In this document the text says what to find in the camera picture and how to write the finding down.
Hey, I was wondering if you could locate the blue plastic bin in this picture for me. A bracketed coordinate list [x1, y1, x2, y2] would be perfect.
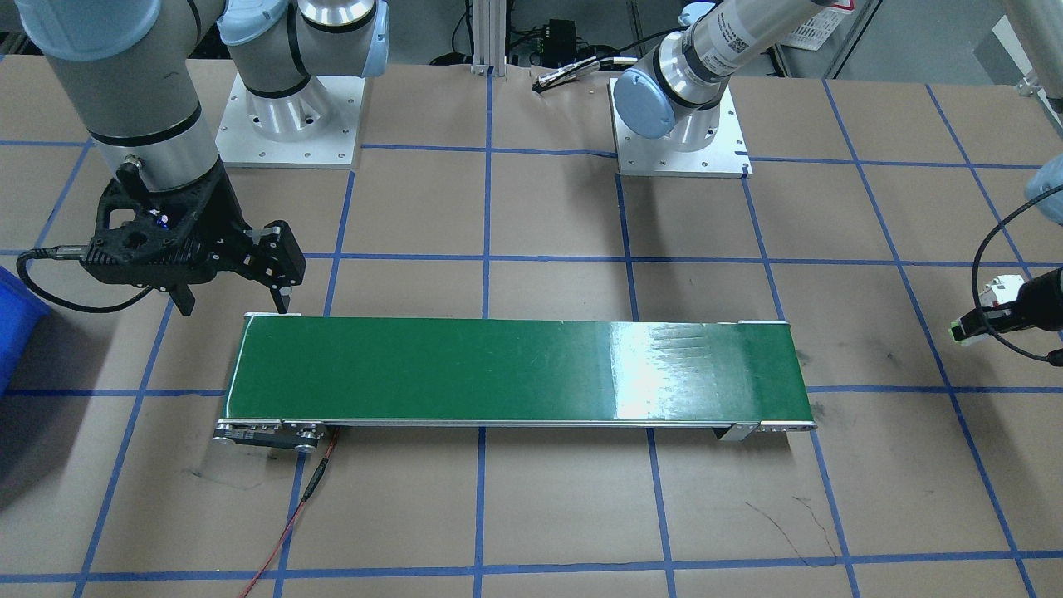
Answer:
[0, 266, 51, 395]

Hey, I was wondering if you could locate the green conveyor belt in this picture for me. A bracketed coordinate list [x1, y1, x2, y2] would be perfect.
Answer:
[212, 312, 819, 456]

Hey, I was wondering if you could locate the white plastic basket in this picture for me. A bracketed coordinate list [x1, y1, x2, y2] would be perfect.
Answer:
[781, 0, 856, 52]

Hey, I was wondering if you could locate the black power supply box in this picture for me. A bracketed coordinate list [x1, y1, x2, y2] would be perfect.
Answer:
[544, 21, 582, 59]

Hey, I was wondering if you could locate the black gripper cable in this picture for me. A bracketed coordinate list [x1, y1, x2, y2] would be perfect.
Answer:
[15, 243, 167, 315]
[970, 184, 1063, 368]

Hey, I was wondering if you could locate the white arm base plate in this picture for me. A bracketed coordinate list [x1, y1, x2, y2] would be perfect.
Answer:
[216, 73, 366, 169]
[609, 76, 752, 179]

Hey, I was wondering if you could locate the red black conveyor wire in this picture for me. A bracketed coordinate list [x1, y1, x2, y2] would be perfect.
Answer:
[239, 428, 341, 598]

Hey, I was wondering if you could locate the sleeved cable bundle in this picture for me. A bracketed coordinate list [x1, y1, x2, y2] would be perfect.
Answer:
[531, 54, 640, 94]

